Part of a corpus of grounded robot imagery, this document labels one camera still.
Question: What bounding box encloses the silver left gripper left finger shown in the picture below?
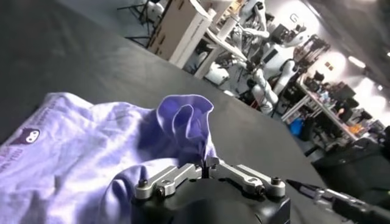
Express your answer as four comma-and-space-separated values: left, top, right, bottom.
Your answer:
134, 156, 205, 200

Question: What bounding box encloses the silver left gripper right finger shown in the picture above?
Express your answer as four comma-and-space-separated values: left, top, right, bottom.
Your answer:
204, 155, 287, 198

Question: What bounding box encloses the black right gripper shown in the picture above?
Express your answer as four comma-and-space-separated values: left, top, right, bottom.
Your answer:
285, 178, 390, 224

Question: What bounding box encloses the lavender t-shirt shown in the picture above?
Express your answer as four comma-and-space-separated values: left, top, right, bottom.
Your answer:
0, 92, 219, 224

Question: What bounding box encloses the white rounded robot base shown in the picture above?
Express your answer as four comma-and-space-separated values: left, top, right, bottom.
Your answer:
145, 0, 166, 19

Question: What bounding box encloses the large black table cover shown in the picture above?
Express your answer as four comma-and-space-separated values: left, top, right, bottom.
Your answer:
0, 0, 347, 224

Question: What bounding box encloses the blue bag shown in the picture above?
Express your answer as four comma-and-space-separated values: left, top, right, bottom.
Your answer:
288, 117, 306, 137

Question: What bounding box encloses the long white workbench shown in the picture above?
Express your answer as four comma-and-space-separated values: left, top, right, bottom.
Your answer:
281, 81, 385, 144

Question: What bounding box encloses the white humanoid robot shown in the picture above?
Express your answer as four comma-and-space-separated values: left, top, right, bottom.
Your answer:
236, 26, 307, 116

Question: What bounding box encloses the white height-adjustable desk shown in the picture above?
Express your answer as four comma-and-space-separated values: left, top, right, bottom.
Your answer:
193, 26, 248, 80

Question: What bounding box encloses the tall cardboard box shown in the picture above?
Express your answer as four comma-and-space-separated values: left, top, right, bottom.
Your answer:
146, 0, 213, 69

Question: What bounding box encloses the black tripod stand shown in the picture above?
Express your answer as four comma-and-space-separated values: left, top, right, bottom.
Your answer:
116, 0, 154, 47

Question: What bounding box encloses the black metal rack frame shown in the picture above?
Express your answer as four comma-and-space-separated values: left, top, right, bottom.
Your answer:
293, 33, 332, 68

